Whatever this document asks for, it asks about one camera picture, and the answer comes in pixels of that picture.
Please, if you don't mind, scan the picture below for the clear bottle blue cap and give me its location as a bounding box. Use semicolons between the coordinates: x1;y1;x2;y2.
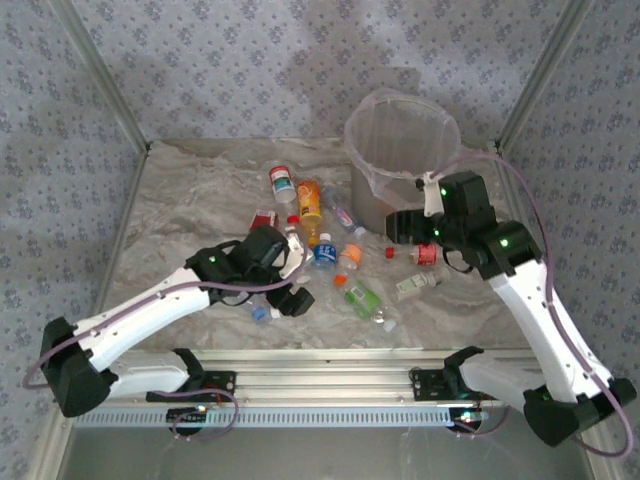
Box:
239;294;284;326

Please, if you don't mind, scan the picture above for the small black circuit board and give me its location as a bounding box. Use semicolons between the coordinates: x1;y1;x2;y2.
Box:
166;405;210;424
447;407;491;431

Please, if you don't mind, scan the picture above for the red cap red label bottle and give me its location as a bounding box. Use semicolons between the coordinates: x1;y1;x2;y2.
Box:
383;242;451;269

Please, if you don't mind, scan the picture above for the clear bottle orange cap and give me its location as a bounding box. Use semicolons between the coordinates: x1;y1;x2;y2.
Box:
332;242;365;289

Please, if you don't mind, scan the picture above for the clear bottle blue label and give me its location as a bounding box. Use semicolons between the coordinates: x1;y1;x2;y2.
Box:
310;231;339;274

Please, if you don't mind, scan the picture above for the small bottle white green label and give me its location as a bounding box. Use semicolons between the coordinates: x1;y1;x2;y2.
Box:
394;269;451;302

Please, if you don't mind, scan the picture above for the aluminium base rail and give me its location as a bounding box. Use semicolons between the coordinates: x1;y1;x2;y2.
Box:
112;348;546;404

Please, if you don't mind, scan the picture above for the aluminium table edge rail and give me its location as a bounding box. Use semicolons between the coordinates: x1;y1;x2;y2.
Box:
24;142;154;480

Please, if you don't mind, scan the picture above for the wide bottle red teal label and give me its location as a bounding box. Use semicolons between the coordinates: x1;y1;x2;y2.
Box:
268;163;299;204

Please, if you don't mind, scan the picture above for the slim clear bottle pink label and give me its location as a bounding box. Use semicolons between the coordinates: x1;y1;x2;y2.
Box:
322;185;369;237

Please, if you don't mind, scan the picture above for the bottle with red label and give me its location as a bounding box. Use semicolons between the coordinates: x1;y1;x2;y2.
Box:
248;208;281;232

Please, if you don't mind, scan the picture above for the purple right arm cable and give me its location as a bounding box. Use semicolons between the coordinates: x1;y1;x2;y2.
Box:
429;152;636;460

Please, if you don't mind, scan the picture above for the aluminium frame post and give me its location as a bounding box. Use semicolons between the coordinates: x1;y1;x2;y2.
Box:
497;0;599;151
47;0;152;154

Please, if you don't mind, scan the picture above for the short purple cable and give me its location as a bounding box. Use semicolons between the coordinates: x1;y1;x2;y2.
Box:
452;399;512;439
169;388;241;444

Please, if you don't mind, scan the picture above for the clear plastic bin liner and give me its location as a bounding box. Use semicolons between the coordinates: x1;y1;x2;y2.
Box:
343;88;461;199

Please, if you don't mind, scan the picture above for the orange juice bottle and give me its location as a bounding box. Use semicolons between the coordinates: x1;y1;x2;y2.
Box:
296;178;325;249

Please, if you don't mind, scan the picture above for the clear plastic bin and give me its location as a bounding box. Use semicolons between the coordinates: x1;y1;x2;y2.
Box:
343;92;461;235

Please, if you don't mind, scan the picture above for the grey slotted cable duct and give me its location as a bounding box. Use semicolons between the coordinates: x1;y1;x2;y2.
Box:
74;405;454;430

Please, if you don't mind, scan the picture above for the clear bottle green label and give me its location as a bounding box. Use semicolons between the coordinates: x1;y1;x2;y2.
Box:
342;279;398;334

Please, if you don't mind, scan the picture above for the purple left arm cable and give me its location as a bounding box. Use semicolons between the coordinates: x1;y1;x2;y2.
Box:
22;238;309;397

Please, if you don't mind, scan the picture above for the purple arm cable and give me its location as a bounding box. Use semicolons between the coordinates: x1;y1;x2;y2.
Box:
429;152;636;460
22;238;309;397

